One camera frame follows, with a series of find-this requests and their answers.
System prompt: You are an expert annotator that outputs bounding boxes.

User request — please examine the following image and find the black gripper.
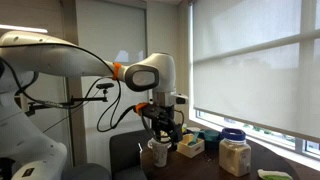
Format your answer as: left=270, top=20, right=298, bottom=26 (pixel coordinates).
left=142, top=104, right=184, bottom=145

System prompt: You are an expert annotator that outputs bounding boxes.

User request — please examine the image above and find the blue ladle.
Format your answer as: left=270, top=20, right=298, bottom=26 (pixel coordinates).
left=187, top=129, right=220, bottom=147

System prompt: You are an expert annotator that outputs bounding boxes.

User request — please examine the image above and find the blue bowl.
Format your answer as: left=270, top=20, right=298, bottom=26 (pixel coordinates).
left=199, top=131, right=224, bottom=150

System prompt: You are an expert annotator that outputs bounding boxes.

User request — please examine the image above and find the white paper cup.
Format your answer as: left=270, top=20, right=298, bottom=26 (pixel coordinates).
left=147, top=137, right=173, bottom=168

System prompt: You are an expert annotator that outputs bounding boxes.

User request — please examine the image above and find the cream open box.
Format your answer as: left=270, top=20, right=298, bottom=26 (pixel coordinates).
left=176, top=133, right=206, bottom=159

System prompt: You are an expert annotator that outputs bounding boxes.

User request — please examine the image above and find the dark gray chair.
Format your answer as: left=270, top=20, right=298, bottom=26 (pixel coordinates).
left=109, top=129, right=158, bottom=180

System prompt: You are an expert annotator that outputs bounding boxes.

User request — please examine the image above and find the plastic jar with blue lid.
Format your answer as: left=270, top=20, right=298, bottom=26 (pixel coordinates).
left=218, top=127, right=253, bottom=178

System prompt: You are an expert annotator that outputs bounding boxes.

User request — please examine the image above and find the gray padded stool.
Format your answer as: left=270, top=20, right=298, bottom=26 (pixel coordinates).
left=61, top=162, right=112, bottom=180

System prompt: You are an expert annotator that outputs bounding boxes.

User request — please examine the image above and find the white roller blind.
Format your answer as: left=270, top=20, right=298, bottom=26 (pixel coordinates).
left=191, top=0, right=320, bottom=144
left=75, top=0, right=148, bottom=66

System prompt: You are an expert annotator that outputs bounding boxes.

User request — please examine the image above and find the green and white cloth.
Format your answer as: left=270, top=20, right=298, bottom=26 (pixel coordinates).
left=256, top=168, right=294, bottom=180

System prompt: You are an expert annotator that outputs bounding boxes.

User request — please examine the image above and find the ceiling light strip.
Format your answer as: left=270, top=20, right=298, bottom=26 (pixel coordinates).
left=0, top=23, right=49, bottom=35

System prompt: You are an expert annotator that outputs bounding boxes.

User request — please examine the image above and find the orange cable clip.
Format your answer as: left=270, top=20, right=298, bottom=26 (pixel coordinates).
left=112, top=61, right=123, bottom=81
left=133, top=102, right=149, bottom=117

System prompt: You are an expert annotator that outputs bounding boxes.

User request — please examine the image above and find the black cable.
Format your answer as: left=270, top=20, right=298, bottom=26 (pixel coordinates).
left=96, top=77, right=137, bottom=133

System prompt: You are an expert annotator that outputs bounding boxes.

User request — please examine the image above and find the black camera on stand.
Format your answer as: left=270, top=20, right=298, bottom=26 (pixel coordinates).
left=24, top=82, right=115, bottom=117

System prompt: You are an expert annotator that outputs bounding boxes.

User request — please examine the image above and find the white window frame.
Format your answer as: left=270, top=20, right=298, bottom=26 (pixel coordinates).
left=188, top=108, right=320, bottom=164

